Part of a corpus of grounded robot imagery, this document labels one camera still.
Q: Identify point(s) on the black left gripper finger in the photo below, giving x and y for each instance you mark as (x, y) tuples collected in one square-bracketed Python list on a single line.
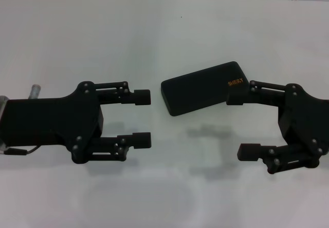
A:
[(141, 96), (141, 140)]

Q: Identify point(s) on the black glasses case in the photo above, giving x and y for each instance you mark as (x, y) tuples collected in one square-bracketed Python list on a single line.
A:
[(200, 89)]

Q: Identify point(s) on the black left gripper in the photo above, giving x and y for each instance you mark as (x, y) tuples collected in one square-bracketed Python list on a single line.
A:
[(51, 120)]

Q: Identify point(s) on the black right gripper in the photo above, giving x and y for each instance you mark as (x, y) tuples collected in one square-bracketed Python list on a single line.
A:
[(306, 120)]

